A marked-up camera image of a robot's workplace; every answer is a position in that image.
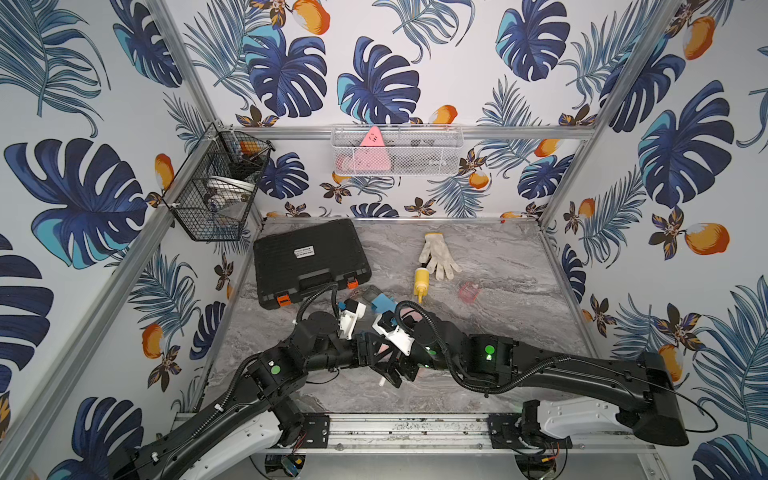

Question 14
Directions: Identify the yellow pencil sharpener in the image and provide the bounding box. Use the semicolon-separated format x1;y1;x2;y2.
413;267;430;304

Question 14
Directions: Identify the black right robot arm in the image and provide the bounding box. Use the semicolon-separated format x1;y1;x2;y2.
377;301;689;447

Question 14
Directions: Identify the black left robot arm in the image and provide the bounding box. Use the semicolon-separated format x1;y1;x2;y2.
107;310;418;479

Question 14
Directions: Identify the blue pencil sharpener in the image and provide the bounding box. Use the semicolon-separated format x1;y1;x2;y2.
371;293;397;314

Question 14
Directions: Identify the clear red-rimmed sharpener tray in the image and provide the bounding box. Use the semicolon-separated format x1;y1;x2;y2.
458;281;482;305

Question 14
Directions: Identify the white knit work glove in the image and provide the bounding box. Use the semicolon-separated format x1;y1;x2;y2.
418;232;461;281

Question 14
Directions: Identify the black plastic tool case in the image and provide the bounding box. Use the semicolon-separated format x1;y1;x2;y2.
253;219;372;310

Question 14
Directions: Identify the pink triangular object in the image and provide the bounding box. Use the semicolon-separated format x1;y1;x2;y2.
352;126;393;173

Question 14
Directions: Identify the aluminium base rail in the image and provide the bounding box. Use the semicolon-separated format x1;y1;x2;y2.
167;411;655;455

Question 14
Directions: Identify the clear wall-mounted shelf bin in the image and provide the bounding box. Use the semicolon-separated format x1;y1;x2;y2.
330;125;464;176

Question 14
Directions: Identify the black wire basket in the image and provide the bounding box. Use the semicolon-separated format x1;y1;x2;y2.
162;124;275;242

